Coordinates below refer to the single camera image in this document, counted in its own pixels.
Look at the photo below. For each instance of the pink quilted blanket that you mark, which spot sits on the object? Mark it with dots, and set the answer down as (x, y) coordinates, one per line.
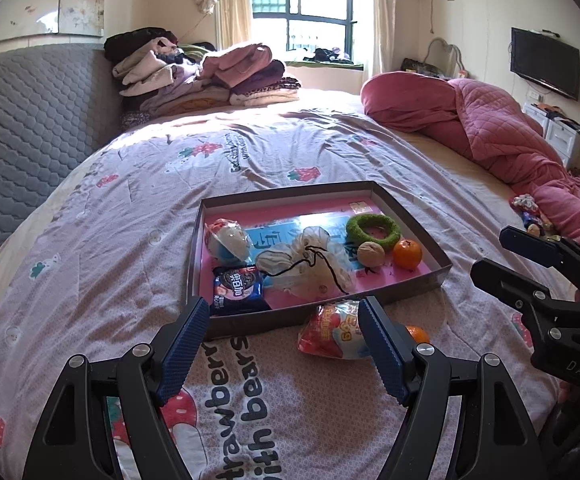
(486, 125)

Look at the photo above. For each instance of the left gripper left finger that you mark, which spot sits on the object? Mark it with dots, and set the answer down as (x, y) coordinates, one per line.
(73, 438)

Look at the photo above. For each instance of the white drawer cabinet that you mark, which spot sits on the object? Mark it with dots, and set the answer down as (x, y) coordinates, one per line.
(562, 133)

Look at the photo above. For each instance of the beige curtain right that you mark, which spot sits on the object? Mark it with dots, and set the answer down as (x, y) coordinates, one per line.
(383, 36)

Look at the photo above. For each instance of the window with dark frame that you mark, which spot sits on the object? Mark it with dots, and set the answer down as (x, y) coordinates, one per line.
(295, 28)

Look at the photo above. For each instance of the grey quilted headboard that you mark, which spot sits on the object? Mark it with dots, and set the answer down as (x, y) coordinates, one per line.
(59, 104)

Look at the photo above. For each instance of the blue snack packet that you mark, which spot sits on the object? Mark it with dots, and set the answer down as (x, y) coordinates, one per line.
(238, 290)

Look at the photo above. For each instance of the brown shallow cardboard box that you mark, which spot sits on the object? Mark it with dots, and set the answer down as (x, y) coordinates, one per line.
(286, 310)

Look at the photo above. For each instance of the strawberry print bed sheet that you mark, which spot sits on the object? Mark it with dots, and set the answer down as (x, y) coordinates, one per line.
(110, 268)

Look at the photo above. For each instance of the orange tangerine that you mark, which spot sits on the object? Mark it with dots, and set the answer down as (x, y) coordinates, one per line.
(417, 335)
(407, 254)

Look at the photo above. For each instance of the dark items on windowsill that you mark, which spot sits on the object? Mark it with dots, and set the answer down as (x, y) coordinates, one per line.
(321, 55)

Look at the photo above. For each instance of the red white egg toy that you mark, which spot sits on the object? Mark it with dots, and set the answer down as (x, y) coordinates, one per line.
(333, 332)

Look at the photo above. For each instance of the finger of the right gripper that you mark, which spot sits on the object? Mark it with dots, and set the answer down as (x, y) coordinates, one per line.
(559, 252)
(508, 286)

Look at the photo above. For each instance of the pile of folded clothes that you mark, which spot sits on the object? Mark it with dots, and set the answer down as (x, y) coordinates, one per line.
(159, 77)

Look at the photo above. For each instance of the blue white egg toy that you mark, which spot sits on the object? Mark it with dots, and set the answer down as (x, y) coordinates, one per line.
(227, 242)

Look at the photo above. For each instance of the brown walnut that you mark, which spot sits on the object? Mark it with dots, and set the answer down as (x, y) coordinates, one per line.
(370, 255)

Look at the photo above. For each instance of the small doll toy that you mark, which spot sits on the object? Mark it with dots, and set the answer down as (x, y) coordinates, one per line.
(534, 221)

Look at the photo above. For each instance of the beige mesh bag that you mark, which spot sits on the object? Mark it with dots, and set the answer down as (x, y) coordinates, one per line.
(313, 266)

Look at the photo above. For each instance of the black wall television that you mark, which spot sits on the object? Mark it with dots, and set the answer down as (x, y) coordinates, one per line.
(545, 60)

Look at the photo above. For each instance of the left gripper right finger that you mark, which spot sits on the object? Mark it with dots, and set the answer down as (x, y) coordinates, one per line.
(495, 438)

